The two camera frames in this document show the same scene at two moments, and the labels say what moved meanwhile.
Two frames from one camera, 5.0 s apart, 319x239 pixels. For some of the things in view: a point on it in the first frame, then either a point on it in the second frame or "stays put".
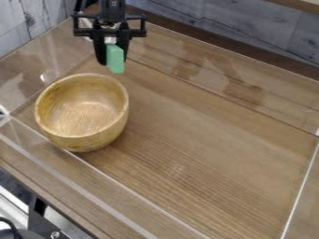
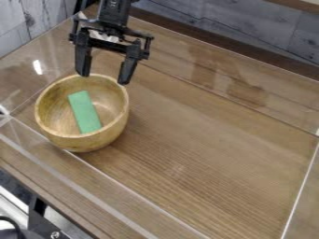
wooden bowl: x=81 y=109 stays put
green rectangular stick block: x=115 y=58 -> x=84 y=113
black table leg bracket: x=37 y=222 stays put
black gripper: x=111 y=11 -> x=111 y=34
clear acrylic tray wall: x=187 y=148 stays put
